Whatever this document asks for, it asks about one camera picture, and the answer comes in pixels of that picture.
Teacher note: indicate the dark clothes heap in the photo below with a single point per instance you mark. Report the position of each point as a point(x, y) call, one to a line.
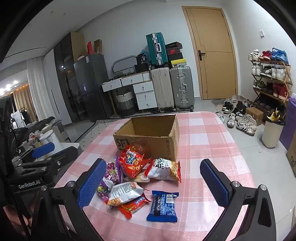
point(23, 133)

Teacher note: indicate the clothes rack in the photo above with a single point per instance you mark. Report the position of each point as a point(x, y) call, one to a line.
point(22, 117)

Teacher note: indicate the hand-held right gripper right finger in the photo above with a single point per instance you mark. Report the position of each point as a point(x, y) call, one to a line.
point(215, 183)

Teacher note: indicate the purple snack packet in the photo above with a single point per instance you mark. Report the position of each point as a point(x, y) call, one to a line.
point(112, 171)
point(103, 190)

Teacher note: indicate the tall cardboard carton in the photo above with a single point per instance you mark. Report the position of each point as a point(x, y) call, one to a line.
point(98, 47)

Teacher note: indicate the black orange-striped shoe box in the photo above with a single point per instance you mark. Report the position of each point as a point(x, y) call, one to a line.
point(172, 45)

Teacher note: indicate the woven laundry basket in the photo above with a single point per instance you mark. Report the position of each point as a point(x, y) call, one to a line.
point(124, 103)

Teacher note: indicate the silver suitcase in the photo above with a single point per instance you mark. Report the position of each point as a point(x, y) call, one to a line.
point(182, 88)

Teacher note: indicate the white trash bin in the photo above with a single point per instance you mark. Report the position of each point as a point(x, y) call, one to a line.
point(271, 135)

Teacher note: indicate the pile of assorted shoes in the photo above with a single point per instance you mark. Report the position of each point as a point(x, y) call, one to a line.
point(245, 122)

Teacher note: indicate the wooden shoe rack with shoes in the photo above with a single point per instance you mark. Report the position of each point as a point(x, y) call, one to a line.
point(277, 73)

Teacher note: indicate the small red snack packet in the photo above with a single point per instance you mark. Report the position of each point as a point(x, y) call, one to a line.
point(133, 205)

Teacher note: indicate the printed cardboard carton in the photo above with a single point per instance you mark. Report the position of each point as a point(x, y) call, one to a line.
point(292, 157)

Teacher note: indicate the plain black shoe box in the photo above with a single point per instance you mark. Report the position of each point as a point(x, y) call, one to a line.
point(177, 57)

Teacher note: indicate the wooden door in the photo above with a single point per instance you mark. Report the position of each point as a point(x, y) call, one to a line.
point(215, 69)

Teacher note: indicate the white pot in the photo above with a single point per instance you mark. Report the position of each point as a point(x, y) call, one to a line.
point(49, 138)

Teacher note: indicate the curved metal frame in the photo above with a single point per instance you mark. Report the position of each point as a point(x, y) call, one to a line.
point(122, 60)

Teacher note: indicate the white drawer dresser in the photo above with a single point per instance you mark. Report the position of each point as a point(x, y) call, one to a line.
point(143, 87)

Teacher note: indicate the person's left hand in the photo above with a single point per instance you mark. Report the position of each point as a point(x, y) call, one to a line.
point(16, 217)

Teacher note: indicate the white noodle snack packet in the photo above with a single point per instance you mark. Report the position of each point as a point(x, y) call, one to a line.
point(124, 192)

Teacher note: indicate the dark glass cabinet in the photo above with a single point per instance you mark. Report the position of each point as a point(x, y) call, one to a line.
point(66, 74)

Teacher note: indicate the small cardboard box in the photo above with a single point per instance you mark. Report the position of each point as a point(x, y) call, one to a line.
point(254, 115)

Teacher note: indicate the red blue-logo snack packet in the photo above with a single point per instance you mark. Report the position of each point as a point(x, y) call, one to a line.
point(133, 162)

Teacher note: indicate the white black-lettered snack packet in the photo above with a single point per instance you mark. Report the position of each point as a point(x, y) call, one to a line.
point(165, 170)

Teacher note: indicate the ceiling lights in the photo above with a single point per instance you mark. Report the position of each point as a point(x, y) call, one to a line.
point(10, 85)

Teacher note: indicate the purple bag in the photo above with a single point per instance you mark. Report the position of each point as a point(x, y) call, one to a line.
point(289, 129)

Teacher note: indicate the pink checked tablecloth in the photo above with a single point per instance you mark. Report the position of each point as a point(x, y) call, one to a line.
point(203, 143)

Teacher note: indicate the grey door mat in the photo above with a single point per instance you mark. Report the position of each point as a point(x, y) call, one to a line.
point(218, 103)

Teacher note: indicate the red bag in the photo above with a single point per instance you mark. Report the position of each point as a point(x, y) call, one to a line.
point(89, 48)

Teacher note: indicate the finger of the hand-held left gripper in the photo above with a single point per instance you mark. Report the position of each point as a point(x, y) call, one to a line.
point(66, 154)
point(42, 149)

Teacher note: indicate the brown cardboard box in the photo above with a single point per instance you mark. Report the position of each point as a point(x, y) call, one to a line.
point(143, 143)

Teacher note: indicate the flat black box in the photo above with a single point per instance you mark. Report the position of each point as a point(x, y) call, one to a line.
point(141, 68)

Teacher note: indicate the blue biscuit packet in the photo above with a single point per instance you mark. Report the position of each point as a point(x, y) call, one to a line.
point(163, 205)

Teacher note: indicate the teal suitcase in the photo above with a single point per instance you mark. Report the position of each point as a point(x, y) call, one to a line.
point(156, 48)

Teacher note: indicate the grey refrigerator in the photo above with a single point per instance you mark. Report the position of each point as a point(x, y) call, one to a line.
point(92, 81)

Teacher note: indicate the beige curtain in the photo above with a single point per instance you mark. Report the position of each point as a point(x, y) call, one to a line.
point(24, 102)

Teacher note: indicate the pale beige snack packet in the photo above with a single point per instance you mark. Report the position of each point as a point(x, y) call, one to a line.
point(138, 179)

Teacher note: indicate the beige suitcase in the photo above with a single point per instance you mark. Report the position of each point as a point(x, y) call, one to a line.
point(161, 90)

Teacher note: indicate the red-logo shoe box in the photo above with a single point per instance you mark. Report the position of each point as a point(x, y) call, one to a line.
point(174, 51)

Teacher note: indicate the white curtain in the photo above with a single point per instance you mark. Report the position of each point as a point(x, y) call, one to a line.
point(40, 88)

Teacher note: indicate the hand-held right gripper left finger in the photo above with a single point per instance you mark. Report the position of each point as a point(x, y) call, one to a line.
point(91, 183)

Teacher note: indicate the black printed box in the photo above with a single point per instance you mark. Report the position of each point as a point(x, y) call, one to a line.
point(142, 59)

